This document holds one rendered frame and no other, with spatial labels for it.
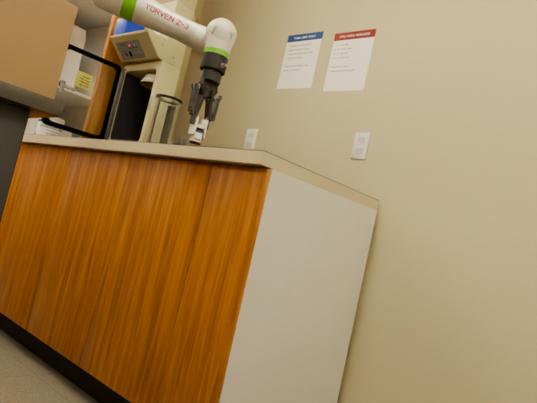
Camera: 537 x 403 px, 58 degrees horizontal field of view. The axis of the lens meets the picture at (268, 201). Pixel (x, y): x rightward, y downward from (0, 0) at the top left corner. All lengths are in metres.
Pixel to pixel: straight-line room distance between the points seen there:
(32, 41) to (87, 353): 1.07
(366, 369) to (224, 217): 0.84
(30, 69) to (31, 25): 0.11
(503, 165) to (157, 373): 1.31
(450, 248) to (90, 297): 1.31
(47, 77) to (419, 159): 1.30
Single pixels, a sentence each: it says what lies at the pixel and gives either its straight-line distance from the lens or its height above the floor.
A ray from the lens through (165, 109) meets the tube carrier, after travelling 2.00.
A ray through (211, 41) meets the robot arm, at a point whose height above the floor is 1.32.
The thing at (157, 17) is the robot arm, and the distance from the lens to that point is 1.93.
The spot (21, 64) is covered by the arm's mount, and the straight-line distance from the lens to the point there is 1.49.
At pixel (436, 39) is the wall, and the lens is 2.11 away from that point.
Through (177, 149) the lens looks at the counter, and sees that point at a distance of 1.64.
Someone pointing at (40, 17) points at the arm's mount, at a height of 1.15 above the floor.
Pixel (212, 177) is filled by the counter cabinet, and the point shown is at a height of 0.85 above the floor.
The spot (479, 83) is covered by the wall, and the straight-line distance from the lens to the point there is 1.97.
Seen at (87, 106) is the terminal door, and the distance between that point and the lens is 2.59.
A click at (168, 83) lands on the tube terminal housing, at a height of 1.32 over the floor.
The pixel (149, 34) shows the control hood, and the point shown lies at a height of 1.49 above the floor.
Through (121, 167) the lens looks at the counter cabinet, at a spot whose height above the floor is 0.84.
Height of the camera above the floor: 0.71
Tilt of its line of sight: 4 degrees up
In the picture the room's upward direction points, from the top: 13 degrees clockwise
